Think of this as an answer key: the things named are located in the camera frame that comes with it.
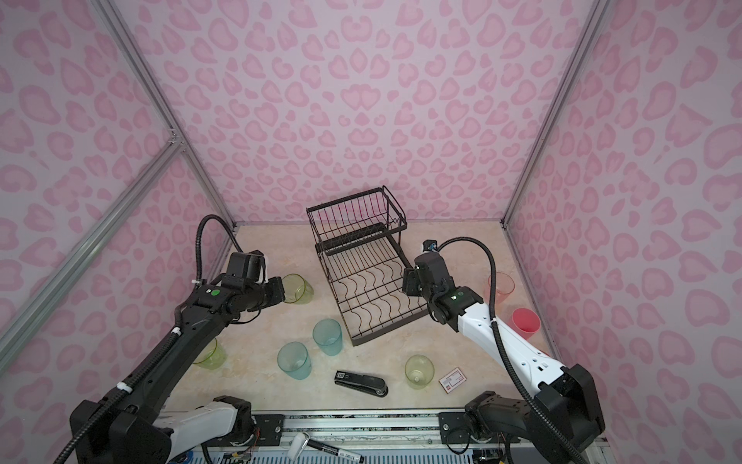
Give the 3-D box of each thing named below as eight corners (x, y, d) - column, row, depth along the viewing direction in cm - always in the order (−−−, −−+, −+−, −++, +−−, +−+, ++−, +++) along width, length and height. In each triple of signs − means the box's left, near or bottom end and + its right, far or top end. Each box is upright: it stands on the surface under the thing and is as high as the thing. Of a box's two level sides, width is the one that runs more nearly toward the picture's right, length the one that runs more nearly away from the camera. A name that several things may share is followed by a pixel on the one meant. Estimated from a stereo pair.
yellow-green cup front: (406, 389, 82) (408, 378, 74) (404, 366, 86) (406, 354, 78) (431, 389, 82) (436, 378, 74) (429, 366, 86) (433, 354, 78)
